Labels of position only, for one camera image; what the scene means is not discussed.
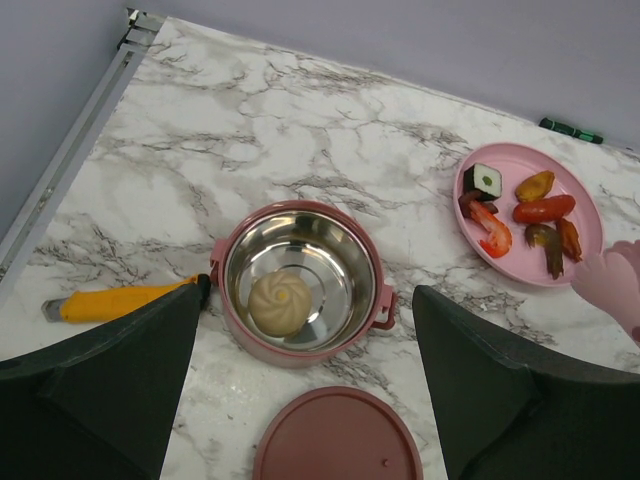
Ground yellow utility knife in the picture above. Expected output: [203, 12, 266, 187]
[41, 274, 211, 324]

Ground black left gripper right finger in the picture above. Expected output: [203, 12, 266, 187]
[413, 286, 639, 479]

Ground red sausage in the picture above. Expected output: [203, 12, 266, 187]
[512, 195, 576, 224]

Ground dark brown food piece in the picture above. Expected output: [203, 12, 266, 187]
[525, 224, 564, 280]

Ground sushi roll piece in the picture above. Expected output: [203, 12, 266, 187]
[463, 163, 503, 202]

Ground aluminium table edge rail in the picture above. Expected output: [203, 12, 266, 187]
[1, 1, 167, 287]

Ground pink food plate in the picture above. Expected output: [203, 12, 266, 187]
[453, 143, 604, 288]

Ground white steamed bun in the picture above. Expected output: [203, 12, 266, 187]
[248, 271, 312, 338]

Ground red white shrimp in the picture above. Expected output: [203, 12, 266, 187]
[469, 201, 513, 259]

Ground dark pink round lid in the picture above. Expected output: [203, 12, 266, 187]
[252, 386, 424, 480]

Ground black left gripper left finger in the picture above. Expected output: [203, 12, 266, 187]
[1, 285, 200, 479]

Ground pink steel lunch pot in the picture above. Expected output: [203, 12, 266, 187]
[210, 200, 397, 369]

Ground yellow brown food piece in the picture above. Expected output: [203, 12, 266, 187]
[515, 170, 555, 203]

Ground pink food tongs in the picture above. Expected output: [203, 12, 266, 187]
[571, 240, 639, 345]

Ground red braised meat piece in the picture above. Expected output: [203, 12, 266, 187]
[556, 218, 582, 263]

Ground green black screwdriver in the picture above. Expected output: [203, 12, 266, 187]
[538, 117, 604, 145]

